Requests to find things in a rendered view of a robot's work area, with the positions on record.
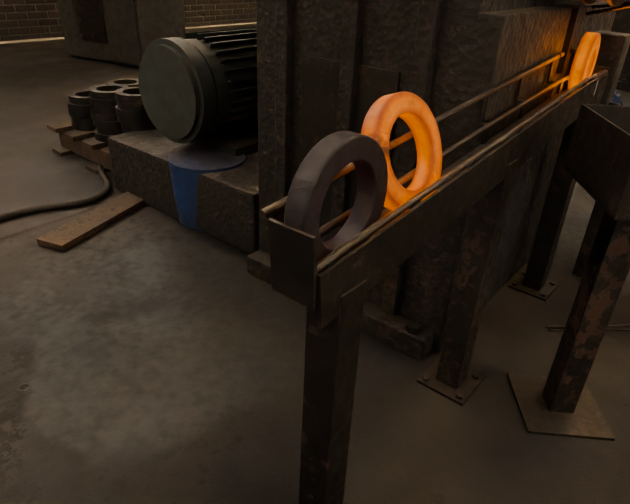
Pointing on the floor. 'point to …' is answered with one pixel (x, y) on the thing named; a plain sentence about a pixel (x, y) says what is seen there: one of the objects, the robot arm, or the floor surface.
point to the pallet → (101, 120)
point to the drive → (198, 129)
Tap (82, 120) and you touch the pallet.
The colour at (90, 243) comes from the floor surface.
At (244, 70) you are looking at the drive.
